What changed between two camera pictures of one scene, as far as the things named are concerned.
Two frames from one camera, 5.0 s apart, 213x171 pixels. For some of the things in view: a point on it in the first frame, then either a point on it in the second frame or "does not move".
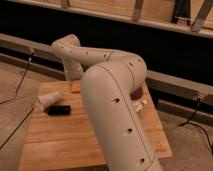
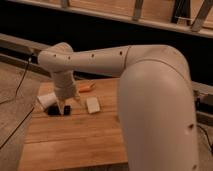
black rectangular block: x=59 y=110 does not move
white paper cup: x=48 y=99 does not move
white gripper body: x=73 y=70 to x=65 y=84
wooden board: x=66 y=142 does not move
